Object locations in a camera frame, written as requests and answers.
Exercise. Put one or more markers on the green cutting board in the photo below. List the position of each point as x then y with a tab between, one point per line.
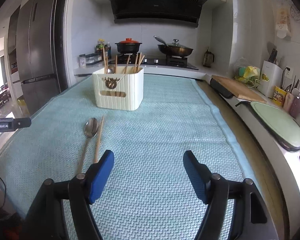
279	124

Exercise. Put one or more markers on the black pot with red lid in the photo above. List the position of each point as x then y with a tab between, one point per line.
128	46

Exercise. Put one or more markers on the wire whisk on wall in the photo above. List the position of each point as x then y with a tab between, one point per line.
294	13

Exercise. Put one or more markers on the yellow green bag of items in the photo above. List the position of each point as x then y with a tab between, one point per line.
247	74

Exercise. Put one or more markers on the wooden cutting board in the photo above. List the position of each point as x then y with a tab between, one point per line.
239	90

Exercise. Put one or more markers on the black gas cooktop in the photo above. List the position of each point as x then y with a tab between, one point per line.
171	61

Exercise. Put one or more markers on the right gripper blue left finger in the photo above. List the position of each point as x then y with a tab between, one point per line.
98	174

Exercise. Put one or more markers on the cream utensil holder box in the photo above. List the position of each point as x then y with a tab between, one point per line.
120	91

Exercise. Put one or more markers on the light blue woven table mat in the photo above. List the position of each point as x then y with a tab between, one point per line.
148	194

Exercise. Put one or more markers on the dark wok with glass lid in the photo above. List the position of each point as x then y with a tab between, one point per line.
173	49

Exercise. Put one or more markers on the dark glass french press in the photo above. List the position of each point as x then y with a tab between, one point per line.
208	59

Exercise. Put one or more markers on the steel spoon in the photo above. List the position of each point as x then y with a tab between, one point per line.
111	69
90	130

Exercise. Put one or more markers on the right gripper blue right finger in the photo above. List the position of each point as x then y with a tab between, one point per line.
199	175

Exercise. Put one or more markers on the yellow snack canister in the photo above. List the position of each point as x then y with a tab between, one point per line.
279	96

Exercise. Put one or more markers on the hanging patterned towel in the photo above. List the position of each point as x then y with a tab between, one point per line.
283	28

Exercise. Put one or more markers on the white knife block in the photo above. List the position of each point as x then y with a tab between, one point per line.
270	77

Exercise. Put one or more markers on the black range hood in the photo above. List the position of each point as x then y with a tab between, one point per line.
184	12

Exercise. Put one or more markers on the white-label spice jar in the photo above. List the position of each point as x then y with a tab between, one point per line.
82	61

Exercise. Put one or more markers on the sauce bottles group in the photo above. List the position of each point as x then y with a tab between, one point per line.
103	45

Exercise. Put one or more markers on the grey multi-door refrigerator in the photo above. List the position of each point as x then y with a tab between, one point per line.
40	55

